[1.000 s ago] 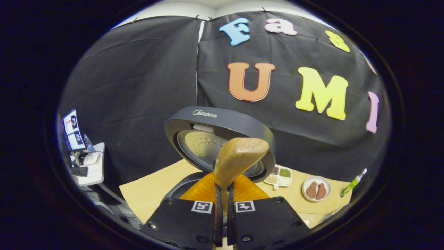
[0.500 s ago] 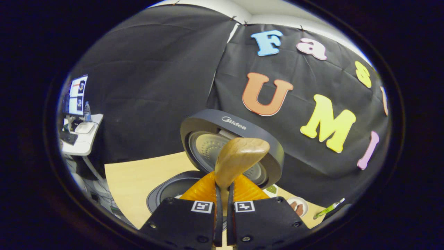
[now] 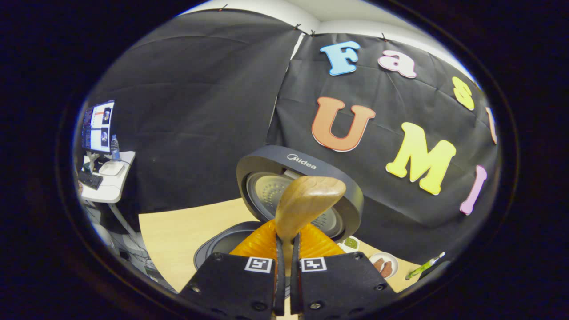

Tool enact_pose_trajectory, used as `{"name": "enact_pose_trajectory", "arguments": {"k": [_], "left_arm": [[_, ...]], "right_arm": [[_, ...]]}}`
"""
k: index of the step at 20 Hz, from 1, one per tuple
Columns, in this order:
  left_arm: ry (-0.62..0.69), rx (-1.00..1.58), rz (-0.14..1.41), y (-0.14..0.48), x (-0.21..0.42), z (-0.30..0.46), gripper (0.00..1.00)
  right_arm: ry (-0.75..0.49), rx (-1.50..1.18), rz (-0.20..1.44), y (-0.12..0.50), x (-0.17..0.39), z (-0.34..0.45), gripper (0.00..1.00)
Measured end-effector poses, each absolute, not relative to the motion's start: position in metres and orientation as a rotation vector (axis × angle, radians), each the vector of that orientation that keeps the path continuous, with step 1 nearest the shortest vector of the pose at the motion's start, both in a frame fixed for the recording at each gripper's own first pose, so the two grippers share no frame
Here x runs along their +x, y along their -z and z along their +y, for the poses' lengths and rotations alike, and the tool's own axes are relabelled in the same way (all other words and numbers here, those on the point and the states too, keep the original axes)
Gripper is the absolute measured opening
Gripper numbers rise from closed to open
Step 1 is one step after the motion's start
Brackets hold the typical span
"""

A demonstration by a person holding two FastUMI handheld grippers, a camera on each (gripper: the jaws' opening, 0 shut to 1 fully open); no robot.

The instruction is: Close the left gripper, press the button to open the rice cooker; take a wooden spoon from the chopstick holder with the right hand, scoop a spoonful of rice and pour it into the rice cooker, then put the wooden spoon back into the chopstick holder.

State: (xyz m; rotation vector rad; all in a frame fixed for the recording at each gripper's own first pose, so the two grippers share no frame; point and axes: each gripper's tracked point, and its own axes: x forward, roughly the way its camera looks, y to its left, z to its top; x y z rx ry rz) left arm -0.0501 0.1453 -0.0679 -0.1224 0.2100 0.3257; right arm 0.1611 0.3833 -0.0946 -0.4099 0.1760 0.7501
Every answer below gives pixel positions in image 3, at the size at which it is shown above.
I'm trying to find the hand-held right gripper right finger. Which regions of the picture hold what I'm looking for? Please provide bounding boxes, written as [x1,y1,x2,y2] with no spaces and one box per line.
[291,222,398,320]

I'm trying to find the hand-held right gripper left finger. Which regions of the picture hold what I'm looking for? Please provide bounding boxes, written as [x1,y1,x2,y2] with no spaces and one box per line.
[180,220,285,318]

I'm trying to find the wooden spoon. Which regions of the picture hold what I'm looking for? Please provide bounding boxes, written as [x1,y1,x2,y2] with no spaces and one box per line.
[275,176,346,267]

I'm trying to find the dark grey rice cooker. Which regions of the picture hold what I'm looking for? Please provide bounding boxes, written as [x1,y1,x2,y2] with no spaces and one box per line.
[194,145,364,298]

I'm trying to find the white round plate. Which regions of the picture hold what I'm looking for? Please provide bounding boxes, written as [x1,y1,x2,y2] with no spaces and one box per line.
[369,252,399,280]

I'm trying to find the green drink bottle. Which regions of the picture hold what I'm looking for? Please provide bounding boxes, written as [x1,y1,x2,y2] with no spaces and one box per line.
[405,252,446,280]

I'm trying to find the white side desk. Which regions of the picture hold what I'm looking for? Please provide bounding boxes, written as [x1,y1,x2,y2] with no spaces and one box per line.
[79,150,136,204]

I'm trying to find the white flat box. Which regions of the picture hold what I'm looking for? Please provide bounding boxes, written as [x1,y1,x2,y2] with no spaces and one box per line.
[99,160,126,177]

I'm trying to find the black backdrop cloth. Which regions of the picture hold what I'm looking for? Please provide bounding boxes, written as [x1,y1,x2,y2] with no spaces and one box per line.
[73,10,501,267]

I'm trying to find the black keyboard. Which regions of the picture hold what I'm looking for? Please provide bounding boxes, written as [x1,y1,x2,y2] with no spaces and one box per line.
[78,171,104,190]

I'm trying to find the computer monitor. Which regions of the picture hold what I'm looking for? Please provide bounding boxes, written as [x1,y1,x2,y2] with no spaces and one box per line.
[81,100,115,154]

